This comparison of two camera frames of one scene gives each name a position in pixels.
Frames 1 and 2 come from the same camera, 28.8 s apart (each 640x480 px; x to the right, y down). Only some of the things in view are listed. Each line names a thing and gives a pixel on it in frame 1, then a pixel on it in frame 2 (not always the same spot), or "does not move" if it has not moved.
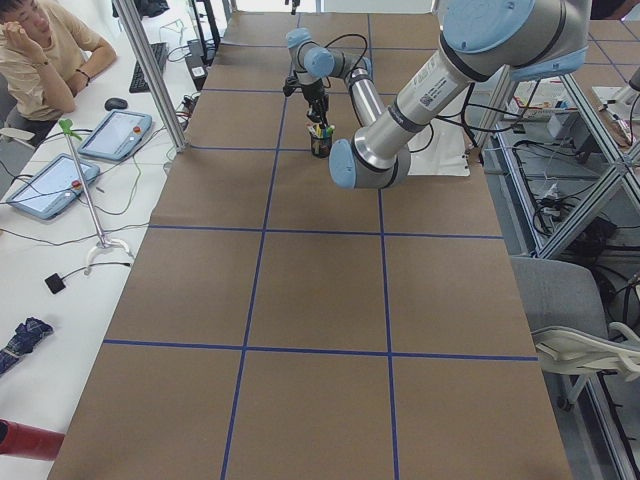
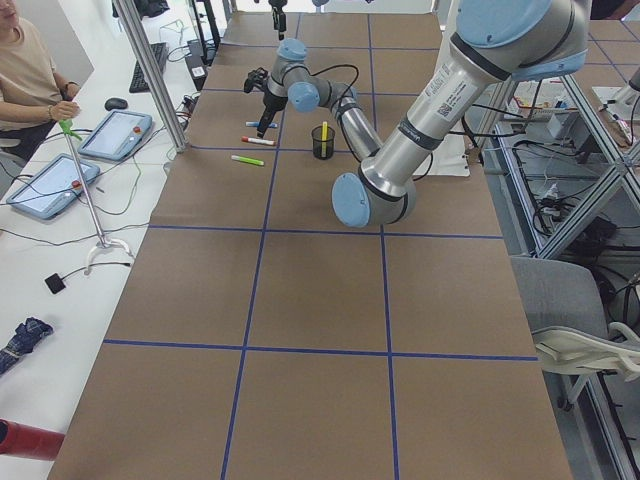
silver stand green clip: (102, 241) does not move
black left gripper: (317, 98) → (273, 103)
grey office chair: (568, 322) does not move
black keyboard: (138, 83) does not move
